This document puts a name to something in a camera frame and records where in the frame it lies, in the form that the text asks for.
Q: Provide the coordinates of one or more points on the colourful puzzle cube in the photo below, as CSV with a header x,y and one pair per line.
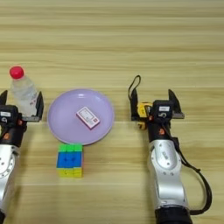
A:
x,y
70,160

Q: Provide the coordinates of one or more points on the purple round plate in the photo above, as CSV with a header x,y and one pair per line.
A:
x,y
64,119

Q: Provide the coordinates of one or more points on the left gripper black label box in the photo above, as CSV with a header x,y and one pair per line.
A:
x,y
8,112

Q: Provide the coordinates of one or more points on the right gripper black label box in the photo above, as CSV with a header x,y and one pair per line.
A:
x,y
163,109

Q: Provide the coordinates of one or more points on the yellow black tape measure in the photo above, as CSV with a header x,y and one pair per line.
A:
x,y
142,110

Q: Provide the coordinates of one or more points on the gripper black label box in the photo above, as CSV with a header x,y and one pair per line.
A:
x,y
8,112
163,109

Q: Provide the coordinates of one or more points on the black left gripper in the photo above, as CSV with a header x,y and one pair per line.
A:
x,y
11,134

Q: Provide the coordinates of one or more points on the clear bottle red cap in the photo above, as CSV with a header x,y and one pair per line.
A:
x,y
24,90

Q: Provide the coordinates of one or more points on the small red white card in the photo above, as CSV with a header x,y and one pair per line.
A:
x,y
87,117

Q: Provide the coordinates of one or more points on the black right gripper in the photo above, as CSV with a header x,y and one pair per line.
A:
x,y
159,131

